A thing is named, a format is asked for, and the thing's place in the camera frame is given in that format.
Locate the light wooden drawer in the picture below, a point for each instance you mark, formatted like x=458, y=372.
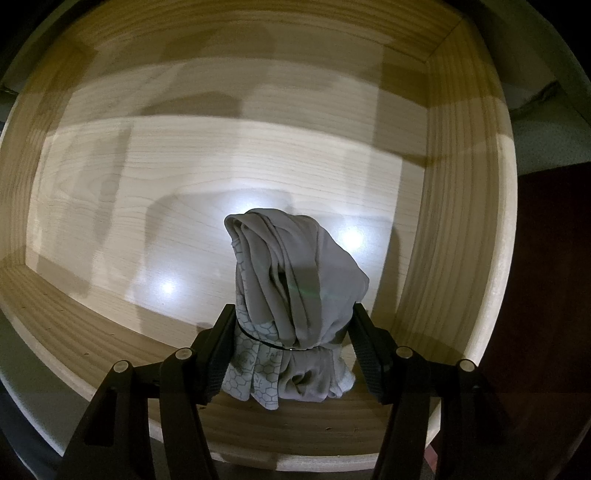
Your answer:
x=184, y=184

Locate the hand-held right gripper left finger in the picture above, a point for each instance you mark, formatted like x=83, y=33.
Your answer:
x=224, y=350

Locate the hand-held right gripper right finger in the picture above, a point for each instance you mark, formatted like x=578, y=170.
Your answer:
x=367, y=355

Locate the grey underwear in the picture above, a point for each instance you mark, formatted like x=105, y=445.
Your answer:
x=295, y=277

